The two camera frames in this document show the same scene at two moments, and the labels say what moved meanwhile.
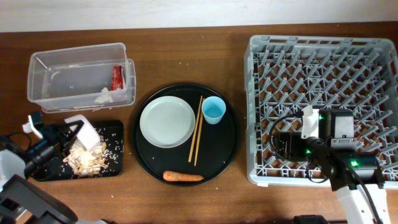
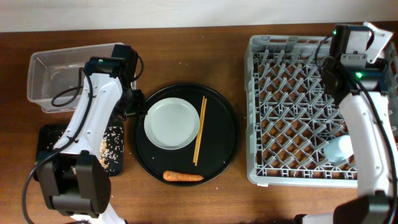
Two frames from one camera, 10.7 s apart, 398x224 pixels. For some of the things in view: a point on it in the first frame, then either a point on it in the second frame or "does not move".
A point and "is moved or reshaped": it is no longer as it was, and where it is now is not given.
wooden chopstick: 195,129 is moved or reshaped
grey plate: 167,122 does not move
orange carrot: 169,175 does not move
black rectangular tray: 111,135 does not move
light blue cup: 213,108 is moved or reshaped
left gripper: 56,137 to 140,108
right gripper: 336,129 to 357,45
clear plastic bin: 79,79 does not move
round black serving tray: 219,144 does not move
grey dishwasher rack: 284,74 does not move
